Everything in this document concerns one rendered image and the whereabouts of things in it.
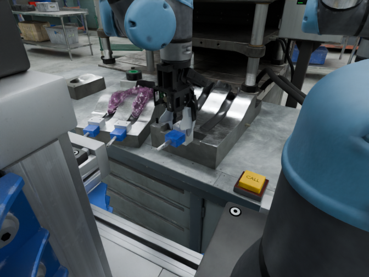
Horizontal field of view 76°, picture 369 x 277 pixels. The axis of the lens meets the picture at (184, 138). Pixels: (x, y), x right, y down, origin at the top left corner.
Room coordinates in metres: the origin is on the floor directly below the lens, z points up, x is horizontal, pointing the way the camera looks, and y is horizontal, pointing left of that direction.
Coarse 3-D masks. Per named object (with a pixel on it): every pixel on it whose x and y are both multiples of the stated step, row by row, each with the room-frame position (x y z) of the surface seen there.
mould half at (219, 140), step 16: (224, 96) 0.89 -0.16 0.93; (240, 96) 0.88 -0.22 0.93; (208, 112) 0.83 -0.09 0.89; (240, 112) 0.80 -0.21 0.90; (256, 112) 0.95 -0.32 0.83; (224, 128) 0.70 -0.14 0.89; (240, 128) 0.76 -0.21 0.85; (160, 144) 0.70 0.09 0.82; (192, 144) 0.63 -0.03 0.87; (208, 144) 0.60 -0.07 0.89; (224, 144) 0.64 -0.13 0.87; (192, 160) 0.63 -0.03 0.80; (208, 160) 0.60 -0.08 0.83
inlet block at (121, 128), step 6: (120, 120) 0.77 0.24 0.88; (114, 126) 0.74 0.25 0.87; (120, 126) 0.73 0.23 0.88; (126, 126) 0.73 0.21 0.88; (114, 132) 0.70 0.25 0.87; (120, 132) 0.70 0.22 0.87; (126, 132) 0.73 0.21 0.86; (114, 138) 0.68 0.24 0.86; (120, 138) 0.69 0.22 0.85; (108, 144) 0.64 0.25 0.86
